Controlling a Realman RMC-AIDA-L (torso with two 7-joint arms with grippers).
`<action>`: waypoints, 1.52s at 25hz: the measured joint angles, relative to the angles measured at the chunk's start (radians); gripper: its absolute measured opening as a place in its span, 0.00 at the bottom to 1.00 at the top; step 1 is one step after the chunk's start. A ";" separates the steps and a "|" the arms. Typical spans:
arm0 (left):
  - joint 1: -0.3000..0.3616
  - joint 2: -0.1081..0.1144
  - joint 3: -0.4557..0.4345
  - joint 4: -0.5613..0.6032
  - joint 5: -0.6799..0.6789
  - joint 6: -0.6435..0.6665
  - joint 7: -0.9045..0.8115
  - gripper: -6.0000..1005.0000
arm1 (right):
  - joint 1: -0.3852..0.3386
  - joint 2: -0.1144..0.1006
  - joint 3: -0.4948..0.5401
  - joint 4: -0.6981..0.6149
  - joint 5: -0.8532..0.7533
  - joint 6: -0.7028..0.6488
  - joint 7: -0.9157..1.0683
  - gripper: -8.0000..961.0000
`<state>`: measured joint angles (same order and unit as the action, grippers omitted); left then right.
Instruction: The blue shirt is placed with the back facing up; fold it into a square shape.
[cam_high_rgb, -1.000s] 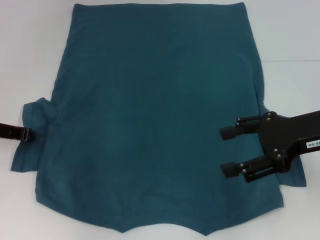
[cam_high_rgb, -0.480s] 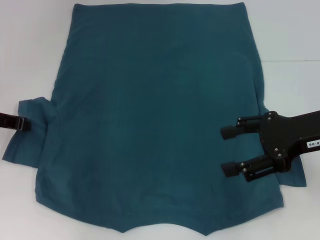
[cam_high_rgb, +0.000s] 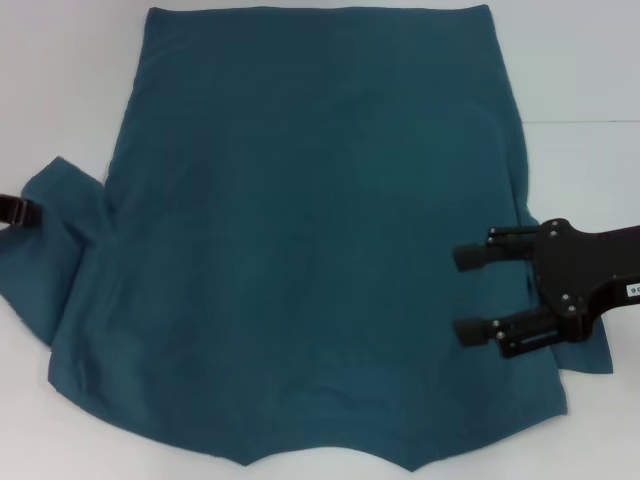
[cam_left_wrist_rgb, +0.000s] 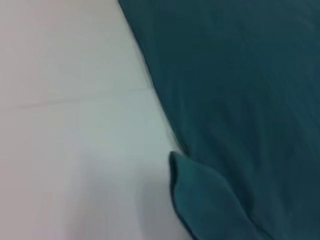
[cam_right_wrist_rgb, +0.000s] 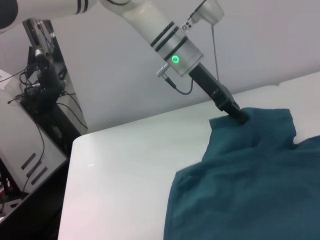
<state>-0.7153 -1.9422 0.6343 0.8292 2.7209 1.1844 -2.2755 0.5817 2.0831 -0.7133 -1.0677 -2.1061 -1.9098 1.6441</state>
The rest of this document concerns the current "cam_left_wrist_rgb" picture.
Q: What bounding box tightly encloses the teal blue t-shirt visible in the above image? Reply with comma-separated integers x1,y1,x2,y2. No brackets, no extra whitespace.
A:
117,0,320,240

